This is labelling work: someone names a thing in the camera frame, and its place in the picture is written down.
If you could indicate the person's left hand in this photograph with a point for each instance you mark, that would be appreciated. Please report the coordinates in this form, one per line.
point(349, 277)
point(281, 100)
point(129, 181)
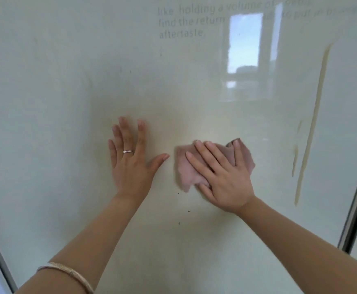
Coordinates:
point(131, 174)

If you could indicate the person's right hand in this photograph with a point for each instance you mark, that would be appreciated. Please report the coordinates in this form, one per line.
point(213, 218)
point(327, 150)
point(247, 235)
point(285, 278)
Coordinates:
point(227, 186)

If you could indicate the person's right thumb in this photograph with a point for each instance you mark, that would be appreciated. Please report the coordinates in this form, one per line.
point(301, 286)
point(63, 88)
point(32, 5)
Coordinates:
point(203, 189)

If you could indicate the person's right little finger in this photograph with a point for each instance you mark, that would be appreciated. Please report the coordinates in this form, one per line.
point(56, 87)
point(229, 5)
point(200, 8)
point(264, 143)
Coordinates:
point(239, 154)

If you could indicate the person's left little finger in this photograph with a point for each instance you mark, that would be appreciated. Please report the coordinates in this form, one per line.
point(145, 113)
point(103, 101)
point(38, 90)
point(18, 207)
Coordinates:
point(112, 153)

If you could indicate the person's right middle finger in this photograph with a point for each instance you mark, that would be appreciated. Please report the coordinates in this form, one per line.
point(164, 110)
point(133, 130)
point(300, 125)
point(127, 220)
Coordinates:
point(207, 156)

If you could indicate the person's left middle finger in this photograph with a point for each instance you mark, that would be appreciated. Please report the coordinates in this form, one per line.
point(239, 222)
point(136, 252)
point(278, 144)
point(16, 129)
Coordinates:
point(126, 134)

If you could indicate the person's left thumb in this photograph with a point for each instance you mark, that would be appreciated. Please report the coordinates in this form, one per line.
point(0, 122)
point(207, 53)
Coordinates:
point(157, 162)

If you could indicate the pink cleaning cloth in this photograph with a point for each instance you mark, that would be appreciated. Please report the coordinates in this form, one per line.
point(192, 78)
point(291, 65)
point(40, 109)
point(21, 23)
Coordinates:
point(186, 168)

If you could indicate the person's left forearm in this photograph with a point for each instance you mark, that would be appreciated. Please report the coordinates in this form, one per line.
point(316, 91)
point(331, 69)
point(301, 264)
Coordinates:
point(89, 241)

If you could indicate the person's right forearm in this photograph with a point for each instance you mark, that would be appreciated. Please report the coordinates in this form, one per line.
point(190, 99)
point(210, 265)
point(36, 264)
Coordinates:
point(304, 251)

